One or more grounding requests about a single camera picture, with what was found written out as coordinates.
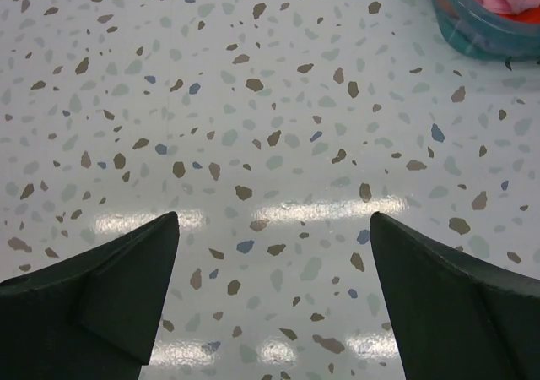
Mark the orange t-shirt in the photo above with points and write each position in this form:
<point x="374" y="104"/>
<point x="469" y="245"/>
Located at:
<point x="530" y="16"/>

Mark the teal laundry basket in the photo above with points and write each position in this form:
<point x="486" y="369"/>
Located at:
<point x="475" y="32"/>

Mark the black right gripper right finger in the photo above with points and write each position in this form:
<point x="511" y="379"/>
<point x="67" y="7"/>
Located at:
<point x="454" y="316"/>

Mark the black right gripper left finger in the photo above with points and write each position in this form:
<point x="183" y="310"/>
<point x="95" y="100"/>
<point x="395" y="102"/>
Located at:
<point x="91" y="316"/>

